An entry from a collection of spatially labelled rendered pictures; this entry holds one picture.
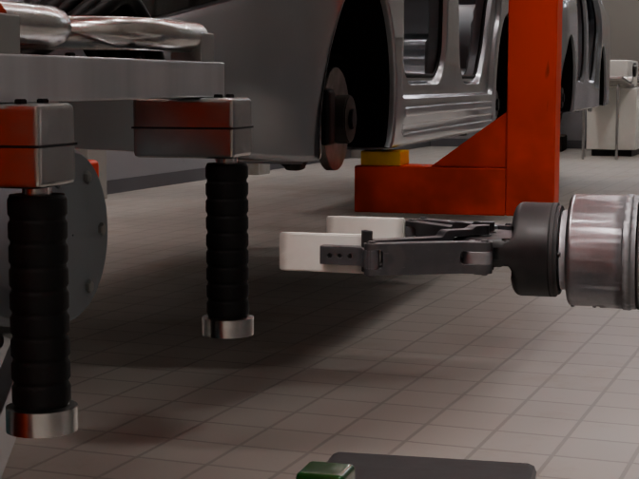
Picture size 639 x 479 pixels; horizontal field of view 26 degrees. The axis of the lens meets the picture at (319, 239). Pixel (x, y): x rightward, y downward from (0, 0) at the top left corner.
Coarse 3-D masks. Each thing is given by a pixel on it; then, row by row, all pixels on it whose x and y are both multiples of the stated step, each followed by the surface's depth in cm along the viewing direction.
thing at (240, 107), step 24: (216, 96) 114; (144, 120) 115; (168, 120) 115; (192, 120) 114; (216, 120) 114; (240, 120) 115; (144, 144) 116; (168, 144) 115; (192, 144) 115; (216, 144) 114; (240, 144) 115
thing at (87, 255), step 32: (0, 192) 98; (64, 192) 101; (96, 192) 106; (0, 224) 97; (96, 224) 106; (0, 256) 97; (96, 256) 106; (0, 288) 98; (96, 288) 107; (0, 320) 102
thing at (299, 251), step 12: (288, 240) 108; (300, 240) 108; (312, 240) 108; (324, 240) 107; (336, 240) 107; (348, 240) 107; (360, 240) 107; (288, 252) 108; (300, 252) 108; (312, 252) 108; (288, 264) 108; (300, 264) 108; (312, 264) 108; (324, 264) 108
